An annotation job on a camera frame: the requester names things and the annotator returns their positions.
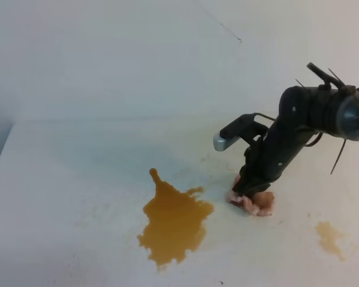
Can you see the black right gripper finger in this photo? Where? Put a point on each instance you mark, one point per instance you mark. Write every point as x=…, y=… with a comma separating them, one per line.
x=239, y=186
x=253, y=188

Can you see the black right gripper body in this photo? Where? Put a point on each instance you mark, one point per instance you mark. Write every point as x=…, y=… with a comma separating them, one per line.
x=286, y=137

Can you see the pink stained rag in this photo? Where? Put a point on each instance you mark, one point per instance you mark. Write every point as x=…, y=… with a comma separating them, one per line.
x=261, y=203

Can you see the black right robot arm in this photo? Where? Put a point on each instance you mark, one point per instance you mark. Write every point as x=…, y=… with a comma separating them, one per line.
x=331, y=108

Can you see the large coffee puddle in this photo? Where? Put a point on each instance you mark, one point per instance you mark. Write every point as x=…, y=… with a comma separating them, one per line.
x=176, y=222

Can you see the small coffee stain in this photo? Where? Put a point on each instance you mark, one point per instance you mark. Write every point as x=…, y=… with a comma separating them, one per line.
x=328, y=237

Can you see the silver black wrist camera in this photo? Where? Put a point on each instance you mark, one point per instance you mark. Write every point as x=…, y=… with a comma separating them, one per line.
x=244, y=127

